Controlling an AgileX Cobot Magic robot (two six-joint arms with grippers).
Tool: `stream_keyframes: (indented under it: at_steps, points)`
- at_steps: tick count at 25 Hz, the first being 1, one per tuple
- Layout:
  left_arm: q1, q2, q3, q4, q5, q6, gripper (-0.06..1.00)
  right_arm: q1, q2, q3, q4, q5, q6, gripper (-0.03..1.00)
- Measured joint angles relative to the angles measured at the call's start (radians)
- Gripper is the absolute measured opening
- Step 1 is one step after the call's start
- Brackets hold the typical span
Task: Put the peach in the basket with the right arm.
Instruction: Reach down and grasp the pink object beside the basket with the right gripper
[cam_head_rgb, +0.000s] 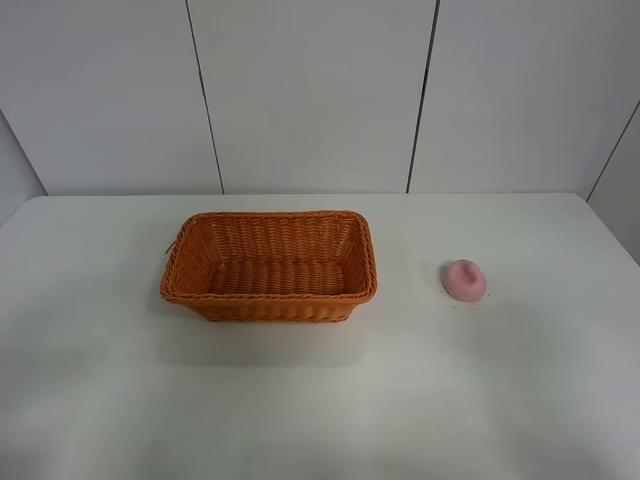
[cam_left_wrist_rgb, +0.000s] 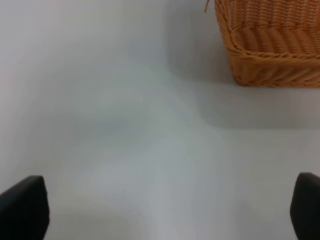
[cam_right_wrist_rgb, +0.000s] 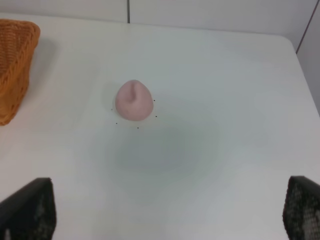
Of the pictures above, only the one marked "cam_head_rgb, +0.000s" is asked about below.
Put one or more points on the pink peach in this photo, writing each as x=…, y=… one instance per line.
x=463, y=280

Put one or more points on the orange woven wicker basket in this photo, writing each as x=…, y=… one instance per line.
x=308, y=267

